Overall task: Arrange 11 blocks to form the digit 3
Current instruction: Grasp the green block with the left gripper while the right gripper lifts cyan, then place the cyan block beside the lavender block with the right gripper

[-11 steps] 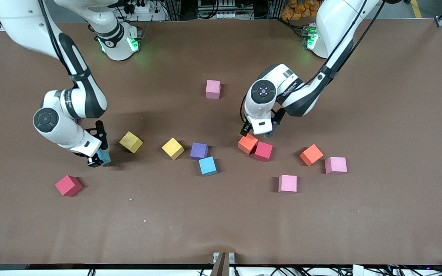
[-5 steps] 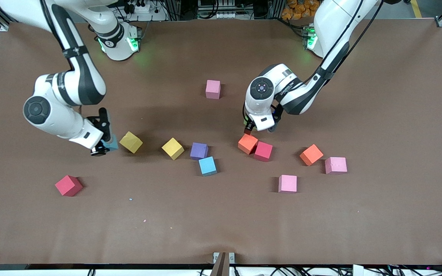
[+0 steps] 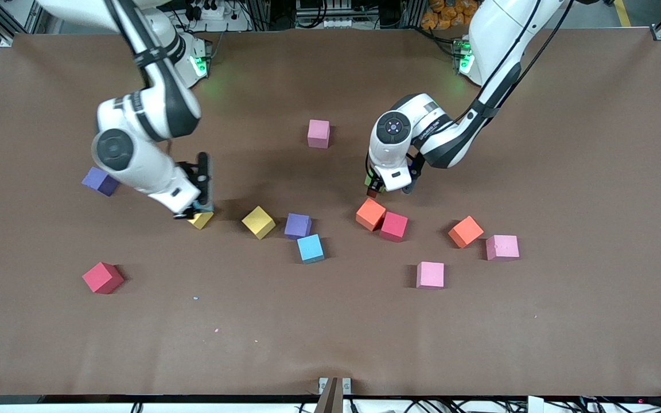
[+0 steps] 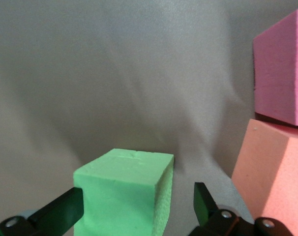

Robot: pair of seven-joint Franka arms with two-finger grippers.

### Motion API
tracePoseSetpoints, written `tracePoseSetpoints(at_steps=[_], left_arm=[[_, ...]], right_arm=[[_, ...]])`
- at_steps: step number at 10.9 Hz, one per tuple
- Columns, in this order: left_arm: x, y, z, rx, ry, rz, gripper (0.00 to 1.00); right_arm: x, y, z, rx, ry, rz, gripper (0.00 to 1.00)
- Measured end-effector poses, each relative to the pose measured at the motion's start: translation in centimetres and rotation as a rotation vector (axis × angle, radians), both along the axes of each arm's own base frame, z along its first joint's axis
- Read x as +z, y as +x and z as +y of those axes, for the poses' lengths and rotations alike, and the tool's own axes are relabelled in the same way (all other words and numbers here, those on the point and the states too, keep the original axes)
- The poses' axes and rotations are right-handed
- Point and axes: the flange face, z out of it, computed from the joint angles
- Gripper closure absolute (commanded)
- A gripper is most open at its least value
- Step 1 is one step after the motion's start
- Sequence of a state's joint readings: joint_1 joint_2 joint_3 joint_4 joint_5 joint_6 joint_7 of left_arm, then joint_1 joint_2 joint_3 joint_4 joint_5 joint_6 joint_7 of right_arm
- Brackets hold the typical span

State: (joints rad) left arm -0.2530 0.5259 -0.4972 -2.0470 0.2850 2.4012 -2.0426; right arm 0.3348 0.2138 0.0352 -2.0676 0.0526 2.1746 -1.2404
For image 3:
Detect yellow foam cube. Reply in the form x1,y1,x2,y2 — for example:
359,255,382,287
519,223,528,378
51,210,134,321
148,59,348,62
187,211,215,231
242,205,277,240

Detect orange foam cube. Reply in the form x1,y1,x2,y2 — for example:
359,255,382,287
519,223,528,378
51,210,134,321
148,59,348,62
355,197,387,232
448,215,485,249

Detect pink foam cube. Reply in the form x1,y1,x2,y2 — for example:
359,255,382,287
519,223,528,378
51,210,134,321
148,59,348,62
485,234,520,262
416,261,445,290
308,119,331,150

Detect red foam cube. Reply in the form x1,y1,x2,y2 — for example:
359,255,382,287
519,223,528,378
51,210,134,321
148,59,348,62
379,211,409,243
82,262,125,295

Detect purple foam cube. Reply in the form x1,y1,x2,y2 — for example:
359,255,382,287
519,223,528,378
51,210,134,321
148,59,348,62
284,213,313,240
81,166,120,197

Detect white electronic device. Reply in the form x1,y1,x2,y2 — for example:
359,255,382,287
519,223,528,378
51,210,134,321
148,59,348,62
295,0,355,29

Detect white power strip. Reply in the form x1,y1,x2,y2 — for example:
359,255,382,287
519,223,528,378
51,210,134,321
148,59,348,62
183,0,235,21

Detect orange mesh bag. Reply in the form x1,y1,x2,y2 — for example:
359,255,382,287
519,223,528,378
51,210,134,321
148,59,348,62
421,0,475,30

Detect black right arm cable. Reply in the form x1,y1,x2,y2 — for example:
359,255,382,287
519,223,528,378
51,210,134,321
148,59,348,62
104,0,173,173

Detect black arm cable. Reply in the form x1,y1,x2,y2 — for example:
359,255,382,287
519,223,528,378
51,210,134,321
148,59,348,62
451,0,573,124
104,0,173,173

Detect aluminium frame post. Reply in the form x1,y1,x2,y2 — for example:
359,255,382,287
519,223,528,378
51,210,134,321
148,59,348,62
248,0,274,30
398,0,426,29

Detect grey metal bracket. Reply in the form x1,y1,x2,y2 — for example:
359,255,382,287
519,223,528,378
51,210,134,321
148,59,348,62
318,377,352,413

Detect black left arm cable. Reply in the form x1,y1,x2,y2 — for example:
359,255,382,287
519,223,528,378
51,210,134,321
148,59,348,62
451,0,573,124

